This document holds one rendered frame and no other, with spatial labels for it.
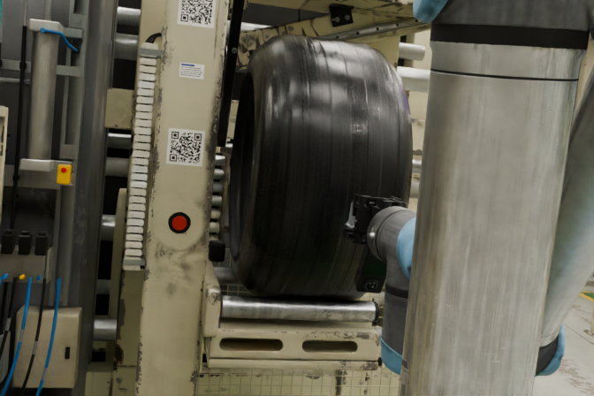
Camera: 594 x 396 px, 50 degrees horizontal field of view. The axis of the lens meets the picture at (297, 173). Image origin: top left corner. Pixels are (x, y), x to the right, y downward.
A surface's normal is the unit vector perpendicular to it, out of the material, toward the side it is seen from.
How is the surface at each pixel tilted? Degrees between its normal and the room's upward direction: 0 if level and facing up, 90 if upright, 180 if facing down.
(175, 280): 90
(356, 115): 66
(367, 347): 90
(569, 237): 130
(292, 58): 43
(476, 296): 100
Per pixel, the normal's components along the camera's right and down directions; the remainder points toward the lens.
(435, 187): -0.89, 0.05
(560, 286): -0.15, 0.72
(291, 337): 0.20, 0.07
